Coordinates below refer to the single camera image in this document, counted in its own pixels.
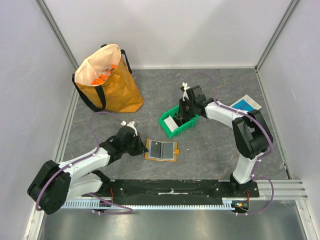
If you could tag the orange snack packet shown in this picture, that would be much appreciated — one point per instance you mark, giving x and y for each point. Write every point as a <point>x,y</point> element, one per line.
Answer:
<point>104,76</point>

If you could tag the black VIP credit card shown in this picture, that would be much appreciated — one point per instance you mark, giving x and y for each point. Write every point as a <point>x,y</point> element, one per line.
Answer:
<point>155,149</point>

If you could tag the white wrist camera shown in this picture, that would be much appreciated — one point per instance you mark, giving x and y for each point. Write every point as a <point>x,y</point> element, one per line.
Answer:
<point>184,89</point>
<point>131,124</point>

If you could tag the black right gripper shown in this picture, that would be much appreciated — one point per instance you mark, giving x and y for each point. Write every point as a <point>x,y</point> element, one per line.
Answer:
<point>183,108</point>

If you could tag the white slotted cable duct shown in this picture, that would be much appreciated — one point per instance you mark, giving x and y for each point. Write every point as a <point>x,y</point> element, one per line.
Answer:
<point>98,205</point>

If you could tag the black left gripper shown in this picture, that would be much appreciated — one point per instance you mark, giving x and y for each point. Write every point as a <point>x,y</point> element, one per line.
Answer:
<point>141,148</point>

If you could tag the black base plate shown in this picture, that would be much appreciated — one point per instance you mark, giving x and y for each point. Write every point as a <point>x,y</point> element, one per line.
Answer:
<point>125,188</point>

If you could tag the black gold-lined credit card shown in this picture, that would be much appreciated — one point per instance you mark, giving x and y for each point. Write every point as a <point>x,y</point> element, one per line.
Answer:
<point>168,150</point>

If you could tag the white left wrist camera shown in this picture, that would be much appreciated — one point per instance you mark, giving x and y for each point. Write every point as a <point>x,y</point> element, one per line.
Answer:
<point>131,124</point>

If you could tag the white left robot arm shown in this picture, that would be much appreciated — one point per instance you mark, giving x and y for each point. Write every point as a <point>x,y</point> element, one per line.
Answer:
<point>56,183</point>

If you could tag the green plastic bin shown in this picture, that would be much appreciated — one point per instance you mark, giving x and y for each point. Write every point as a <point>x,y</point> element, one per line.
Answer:
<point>182,126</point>

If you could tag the orange leather card holder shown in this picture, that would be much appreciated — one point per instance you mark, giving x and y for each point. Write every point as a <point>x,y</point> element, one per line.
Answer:
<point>176,152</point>

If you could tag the blue white box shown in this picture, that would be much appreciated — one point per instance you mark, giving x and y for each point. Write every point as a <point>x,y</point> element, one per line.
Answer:
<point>246,103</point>

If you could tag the white card stack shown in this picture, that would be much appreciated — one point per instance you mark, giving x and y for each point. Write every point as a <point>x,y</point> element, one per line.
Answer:
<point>171,124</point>

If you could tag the brown tote bag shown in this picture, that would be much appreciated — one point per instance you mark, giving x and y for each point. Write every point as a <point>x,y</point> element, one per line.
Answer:
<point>119,93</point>

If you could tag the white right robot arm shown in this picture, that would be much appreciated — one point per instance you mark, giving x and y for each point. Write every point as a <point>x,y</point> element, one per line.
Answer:
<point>252,136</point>

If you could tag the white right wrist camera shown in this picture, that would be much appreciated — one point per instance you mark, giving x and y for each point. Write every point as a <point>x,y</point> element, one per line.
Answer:
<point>184,89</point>

